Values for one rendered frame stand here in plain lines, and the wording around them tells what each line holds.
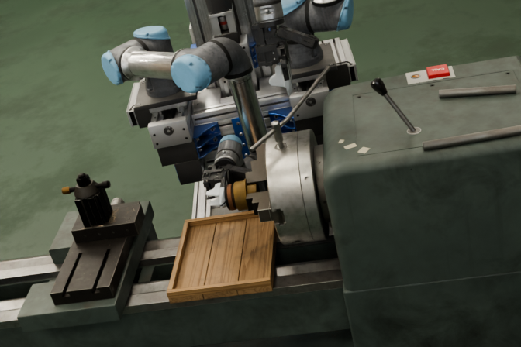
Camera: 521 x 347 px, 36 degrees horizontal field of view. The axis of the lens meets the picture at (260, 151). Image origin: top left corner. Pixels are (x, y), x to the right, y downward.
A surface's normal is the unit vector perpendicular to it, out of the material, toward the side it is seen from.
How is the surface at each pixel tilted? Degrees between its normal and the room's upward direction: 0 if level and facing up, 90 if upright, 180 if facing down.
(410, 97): 0
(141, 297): 0
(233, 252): 0
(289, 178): 48
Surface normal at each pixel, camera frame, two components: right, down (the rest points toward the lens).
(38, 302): -0.21, -0.85
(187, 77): -0.59, 0.49
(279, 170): -0.20, -0.35
